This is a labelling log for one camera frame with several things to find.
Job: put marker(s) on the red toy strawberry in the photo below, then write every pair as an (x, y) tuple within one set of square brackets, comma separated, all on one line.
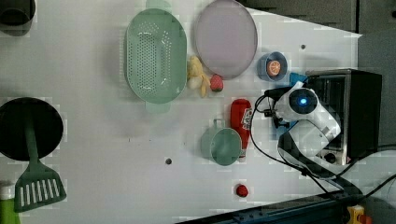
[(216, 83)]

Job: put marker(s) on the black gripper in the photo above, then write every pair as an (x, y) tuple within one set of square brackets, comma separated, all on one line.
[(276, 94)]

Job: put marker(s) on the green cup with handle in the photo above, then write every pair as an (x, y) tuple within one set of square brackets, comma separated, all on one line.
[(221, 144)]

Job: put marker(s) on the orange slice toy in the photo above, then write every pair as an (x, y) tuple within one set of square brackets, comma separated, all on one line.
[(273, 68)]

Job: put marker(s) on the green perforated colander basket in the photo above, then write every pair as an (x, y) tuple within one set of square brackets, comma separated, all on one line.
[(156, 56)]

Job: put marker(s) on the yellow orange object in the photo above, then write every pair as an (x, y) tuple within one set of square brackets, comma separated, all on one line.
[(357, 215)]

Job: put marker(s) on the black toaster oven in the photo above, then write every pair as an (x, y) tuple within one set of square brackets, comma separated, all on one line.
[(354, 98)]

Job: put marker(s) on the bright green bottle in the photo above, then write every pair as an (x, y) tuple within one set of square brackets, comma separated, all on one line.
[(7, 196)]

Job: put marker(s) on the blue small bowl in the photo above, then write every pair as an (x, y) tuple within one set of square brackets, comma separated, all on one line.
[(265, 59)]

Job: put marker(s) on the pink round plate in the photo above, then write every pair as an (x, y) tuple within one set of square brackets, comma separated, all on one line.
[(226, 38)]

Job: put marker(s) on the red ketchup bottle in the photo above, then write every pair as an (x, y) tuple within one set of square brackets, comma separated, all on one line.
[(241, 113)]

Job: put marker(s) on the black pan at edge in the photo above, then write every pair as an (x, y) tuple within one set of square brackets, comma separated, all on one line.
[(48, 125)]

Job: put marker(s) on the green slotted spatula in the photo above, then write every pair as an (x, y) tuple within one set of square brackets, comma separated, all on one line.
[(38, 185)]

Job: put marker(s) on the black cylinder at edge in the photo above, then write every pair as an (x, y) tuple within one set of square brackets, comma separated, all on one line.
[(16, 16)]

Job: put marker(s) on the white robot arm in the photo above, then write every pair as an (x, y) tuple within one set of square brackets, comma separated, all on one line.
[(314, 128)]

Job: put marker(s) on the yellow toy banana bunch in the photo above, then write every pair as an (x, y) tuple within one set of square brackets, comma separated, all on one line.
[(197, 78)]

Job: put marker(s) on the red round toy berry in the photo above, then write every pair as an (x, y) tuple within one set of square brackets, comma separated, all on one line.
[(241, 191)]

